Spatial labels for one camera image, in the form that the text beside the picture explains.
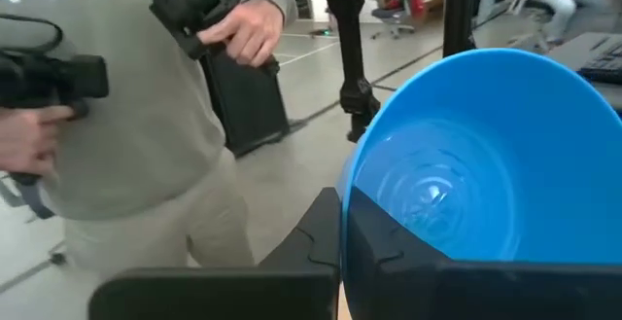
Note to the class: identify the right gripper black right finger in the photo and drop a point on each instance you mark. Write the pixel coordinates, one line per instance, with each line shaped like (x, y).
(486, 291)

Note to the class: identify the blue plastic bowl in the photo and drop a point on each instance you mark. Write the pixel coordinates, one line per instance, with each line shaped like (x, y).
(510, 154)

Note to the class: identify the dark grey desk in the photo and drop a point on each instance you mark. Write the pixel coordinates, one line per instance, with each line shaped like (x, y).
(573, 50)

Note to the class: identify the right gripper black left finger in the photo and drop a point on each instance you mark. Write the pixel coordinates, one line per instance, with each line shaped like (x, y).
(218, 295)

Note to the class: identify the black rectangular box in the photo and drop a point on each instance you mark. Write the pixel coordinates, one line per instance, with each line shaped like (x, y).
(248, 106)

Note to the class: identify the black office chair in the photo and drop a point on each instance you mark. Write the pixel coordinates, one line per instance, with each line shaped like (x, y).
(389, 13)

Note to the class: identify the black upright arm link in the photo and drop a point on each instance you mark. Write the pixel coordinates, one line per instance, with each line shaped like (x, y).
(347, 43)

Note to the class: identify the black vertical frame post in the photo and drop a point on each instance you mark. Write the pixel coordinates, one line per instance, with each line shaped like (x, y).
(459, 11)

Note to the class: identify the person's hand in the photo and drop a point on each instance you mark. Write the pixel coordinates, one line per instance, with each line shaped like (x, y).
(29, 140)
(252, 30)

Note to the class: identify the black keyboard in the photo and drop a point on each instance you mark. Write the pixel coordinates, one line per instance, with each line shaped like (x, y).
(607, 62)

